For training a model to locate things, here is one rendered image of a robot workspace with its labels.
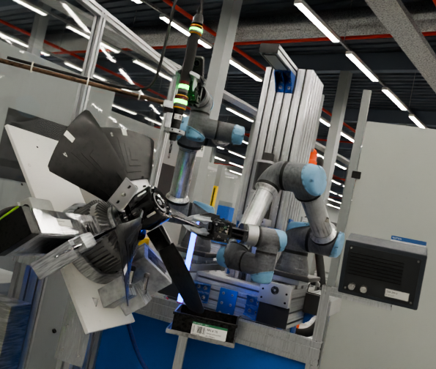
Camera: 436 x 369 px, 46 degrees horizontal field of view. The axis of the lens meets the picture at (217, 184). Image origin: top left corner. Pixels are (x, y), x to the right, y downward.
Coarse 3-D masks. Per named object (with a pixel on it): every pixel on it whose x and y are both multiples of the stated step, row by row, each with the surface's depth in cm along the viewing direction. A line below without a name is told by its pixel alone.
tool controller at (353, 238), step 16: (352, 240) 172; (368, 240) 174; (384, 240) 176; (352, 256) 172; (368, 256) 170; (384, 256) 168; (400, 256) 166; (416, 256) 165; (352, 272) 173; (368, 272) 171; (384, 272) 169; (400, 272) 167; (416, 272) 165; (352, 288) 172; (368, 288) 172; (384, 288) 170; (400, 288) 168; (416, 288) 166; (400, 304) 168; (416, 304) 166
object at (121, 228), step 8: (120, 224) 125; (128, 224) 130; (136, 224) 137; (120, 232) 124; (128, 232) 129; (136, 232) 138; (120, 240) 123; (128, 240) 129; (136, 240) 139; (120, 248) 123; (128, 248) 129; (120, 256) 123; (128, 256) 129; (128, 264) 129; (128, 272) 129; (128, 288) 132
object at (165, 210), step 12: (156, 192) 159; (132, 204) 152; (144, 204) 150; (156, 204) 152; (168, 204) 160; (120, 216) 152; (132, 216) 153; (144, 216) 151; (156, 216) 151; (168, 216) 154; (144, 228) 154
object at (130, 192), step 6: (126, 180) 151; (120, 186) 150; (126, 186) 152; (132, 186) 153; (120, 192) 151; (126, 192) 152; (132, 192) 153; (114, 198) 150; (120, 198) 151; (126, 198) 152; (114, 204) 150; (120, 204) 151; (126, 204) 152; (120, 210) 152
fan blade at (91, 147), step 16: (80, 128) 140; (96, 128) 145; (64, 144) 136; (80, 144) 140; (96, 144) 144; (64, 160) 136; (80, 160) 140; (96, 160) 143; (112, 160) 147; (64, 176) 136; (80, 176) 140; (96, 176) 144; (112, 176) 147; (96, 192) 145; (112, 192) 148
